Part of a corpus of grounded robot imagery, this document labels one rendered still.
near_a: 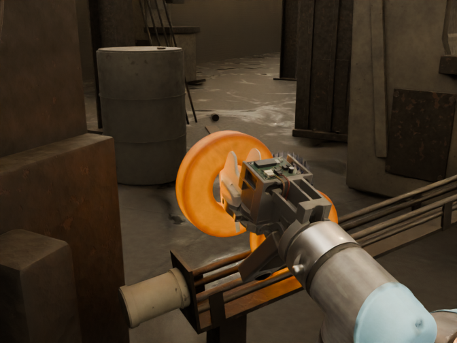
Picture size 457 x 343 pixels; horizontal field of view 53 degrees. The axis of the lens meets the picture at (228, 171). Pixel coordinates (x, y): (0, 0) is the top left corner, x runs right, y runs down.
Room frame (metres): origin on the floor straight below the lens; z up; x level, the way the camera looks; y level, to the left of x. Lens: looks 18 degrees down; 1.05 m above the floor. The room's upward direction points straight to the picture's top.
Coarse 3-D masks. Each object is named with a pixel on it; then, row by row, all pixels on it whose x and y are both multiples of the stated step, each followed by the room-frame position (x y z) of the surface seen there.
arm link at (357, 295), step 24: (336, 264) 0.40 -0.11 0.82; (360, 264) 0.40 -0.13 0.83; (312, 288) 0.41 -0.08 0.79; (336, 288) 0.38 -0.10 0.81; (360, 288) 0.37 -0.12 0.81; (384, 288) 0.37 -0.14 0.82; (336, 312) 0.38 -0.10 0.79; (360, 312) 0.35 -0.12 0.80; (384, 312) 0.35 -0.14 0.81; (408, 312) 0.34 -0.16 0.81; (336, 336) 0.37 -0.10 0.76; (360, 336) 0.35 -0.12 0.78; (384, 336) 0.33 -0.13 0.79; (408, 336) 0.33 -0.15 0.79; (432, 336) 0.35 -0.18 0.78
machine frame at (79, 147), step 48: (48, 0) 0.71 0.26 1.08; (0, 48) 0.63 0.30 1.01; (48, 48) 0.70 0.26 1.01; (0, 96) 0.62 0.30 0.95; (48, 96) 0.69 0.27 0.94; (0, 144) 0.61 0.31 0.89; (48, 144) 0.68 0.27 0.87; (96, 144) 0.69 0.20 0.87; (0, 192) 0.54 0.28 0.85; (48, 192) 0.60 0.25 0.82; (96, 192) 0.68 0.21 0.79; (96, 240) 0.68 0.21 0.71; (96, 288) 0.67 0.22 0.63; (96, 336) 0.66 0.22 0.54
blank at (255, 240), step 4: (320, 192) 0.70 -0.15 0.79; (324, 196) 0.70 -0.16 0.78; (328, 200) 0.70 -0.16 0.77; (332, 208) 0.71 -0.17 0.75; (332, 212) 0.71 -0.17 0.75; (336, 212) 0.71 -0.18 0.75; (328, 216) 0.71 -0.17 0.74; (332, 216) 0.71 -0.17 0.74; (336, 216) 0.71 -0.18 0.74; (332, 220) 0.71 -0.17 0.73; (336, 220) 0.71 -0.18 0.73; (252, 236) 0.66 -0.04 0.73; (256, 236) 0.65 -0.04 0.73; (260, 236) 0.65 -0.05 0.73; (264, 236) 0.65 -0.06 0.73; (252, 240) 0.66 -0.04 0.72; (256, 240) 0.65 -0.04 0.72; (260, 240) 0.65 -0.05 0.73; (252, 244) 0.66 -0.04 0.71; (256, 244) 0.65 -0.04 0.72; (252, 248) 0.67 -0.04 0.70; (276, 272) 0.66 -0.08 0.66; (280, 272) 0.66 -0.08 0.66; (292, 276) 0.68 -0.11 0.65
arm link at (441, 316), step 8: (432, 312) 0.49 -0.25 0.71; (440, 312) 0.47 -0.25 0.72; (448, 312) 0.47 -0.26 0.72; (456, 312) 0.47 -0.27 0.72; (440, 320) 0.45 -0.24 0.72; (448, 320) 0.45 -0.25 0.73; (456, 320) 0.45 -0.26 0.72; (440, 328) 0.44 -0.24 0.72; (448, 328) 0.43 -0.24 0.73; (456, 328) 0.42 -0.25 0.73; (440, 336) 0.42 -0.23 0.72; (448, 336) 0.42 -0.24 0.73; (456, 336) 0.41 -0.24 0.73
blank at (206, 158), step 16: (208, 144) 0.62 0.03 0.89; (224, 144) 0.63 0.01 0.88; (240, 144) 0.64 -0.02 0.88; (256, 144) 0.65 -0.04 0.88; (192, 160) 0.61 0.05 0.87; (208, 160) 0.62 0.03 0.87; (224, 160) 0.63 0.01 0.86; (240, 160) 0.64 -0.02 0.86; (192, 176) 0.60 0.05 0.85; (208, 176) 0.61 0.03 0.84; (176, 192) 0.62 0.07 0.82; (192, 192) 0.60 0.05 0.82; (208, 192) 0.61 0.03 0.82; (192, 208) 0.60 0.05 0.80; (208, 208) 0.61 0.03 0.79; (208, 224) 0.61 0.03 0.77; (224, 224) 0.62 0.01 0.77; (240, 224) 0.64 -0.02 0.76
